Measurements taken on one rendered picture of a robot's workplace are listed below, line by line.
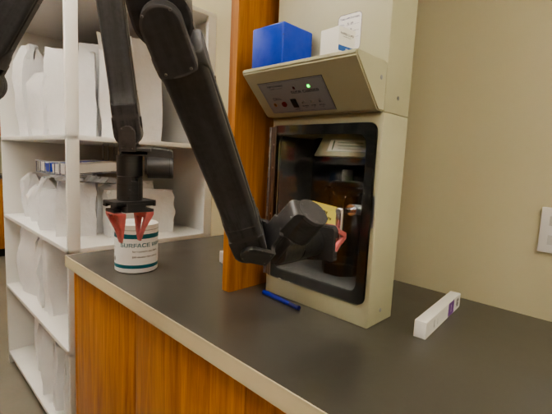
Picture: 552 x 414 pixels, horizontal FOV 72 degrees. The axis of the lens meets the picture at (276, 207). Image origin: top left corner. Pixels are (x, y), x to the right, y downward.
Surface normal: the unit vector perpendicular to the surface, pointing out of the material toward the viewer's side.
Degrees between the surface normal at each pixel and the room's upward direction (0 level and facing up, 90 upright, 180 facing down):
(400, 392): 0
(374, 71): 90
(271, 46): 90
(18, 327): 90
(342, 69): 135
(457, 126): 90
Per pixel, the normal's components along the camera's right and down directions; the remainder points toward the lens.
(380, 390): 0.05, -0.99
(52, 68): 0.29, 0.20
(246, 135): 0.72, 0.12
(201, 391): -0.69, 0.05
